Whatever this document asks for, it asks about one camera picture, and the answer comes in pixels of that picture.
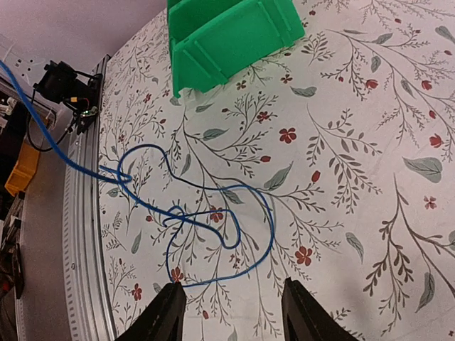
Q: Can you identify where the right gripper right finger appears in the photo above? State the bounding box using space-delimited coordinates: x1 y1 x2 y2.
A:
282 277 356 341

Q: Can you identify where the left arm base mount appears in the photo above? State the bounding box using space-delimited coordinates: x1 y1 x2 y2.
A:
33 61 103 134

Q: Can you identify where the yellow plastic bin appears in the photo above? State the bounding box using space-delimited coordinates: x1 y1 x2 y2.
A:
5 141 40 197

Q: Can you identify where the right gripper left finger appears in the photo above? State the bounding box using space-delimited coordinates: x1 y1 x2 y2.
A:
115 282 186 341

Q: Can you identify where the aluminium front rail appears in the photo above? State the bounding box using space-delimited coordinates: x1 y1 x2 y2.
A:
62 55 117 341

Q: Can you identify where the green plastic divided bin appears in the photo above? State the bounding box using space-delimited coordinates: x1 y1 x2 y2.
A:
167 0 305 98

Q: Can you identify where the floral patterned table mat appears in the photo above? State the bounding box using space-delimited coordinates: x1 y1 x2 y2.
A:
99 1 454 340

